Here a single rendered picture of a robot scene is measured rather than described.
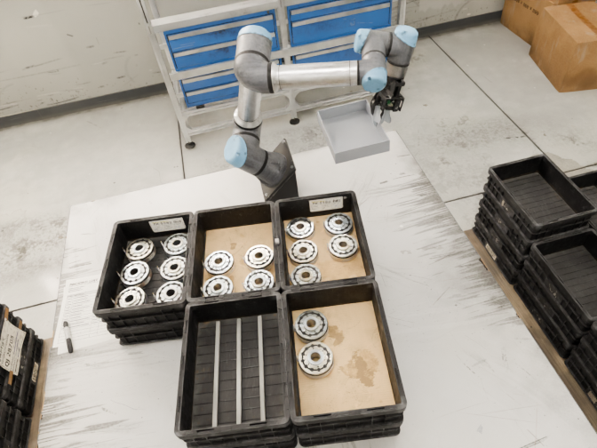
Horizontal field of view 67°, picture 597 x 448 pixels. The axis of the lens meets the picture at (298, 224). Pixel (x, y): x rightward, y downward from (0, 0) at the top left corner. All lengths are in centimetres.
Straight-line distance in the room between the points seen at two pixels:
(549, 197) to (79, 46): 350
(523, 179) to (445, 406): 134
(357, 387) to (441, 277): 58
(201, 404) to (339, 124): 111
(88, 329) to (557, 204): 207
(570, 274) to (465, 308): 74
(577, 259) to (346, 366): 133
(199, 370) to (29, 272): 196
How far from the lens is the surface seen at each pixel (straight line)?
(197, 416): 142
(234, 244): 170
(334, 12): 334
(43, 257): 329
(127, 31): 413
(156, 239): 183
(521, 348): 166
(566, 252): 239
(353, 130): 177
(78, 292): 198
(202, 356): 149
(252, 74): 149
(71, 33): 419
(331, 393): 137
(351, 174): 209
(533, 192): 245
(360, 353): 142
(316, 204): 169
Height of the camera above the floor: 211
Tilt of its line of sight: 48 degrees down
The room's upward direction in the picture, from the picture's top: 8 degrees counter-clockwise
